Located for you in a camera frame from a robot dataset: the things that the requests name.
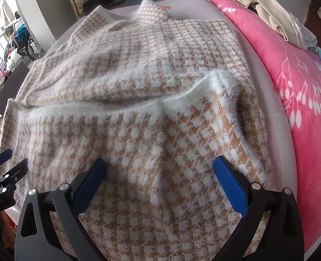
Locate beige white houndstooth sweater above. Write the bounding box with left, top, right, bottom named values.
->
left=0, top=0, right=276, bottom=261

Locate beige cream clothes pile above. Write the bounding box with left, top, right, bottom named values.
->
left=233, top=0, right=317, bottom=51

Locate lilac bed sheet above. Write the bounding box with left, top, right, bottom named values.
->
left=0, top=0, right=299, bottom=261

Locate grey box cabinet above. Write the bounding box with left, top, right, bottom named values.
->
left=0, top=61, right=29, bottom=115

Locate wheelchair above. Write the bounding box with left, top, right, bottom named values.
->
left=13, top=24, right=40, bottom=61

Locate pink floral blanket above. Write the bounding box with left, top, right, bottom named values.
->
left=208, top=0, right=321, bottom=250

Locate black item on chair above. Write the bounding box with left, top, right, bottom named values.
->
left=83, top=0, right=114, bottom=11

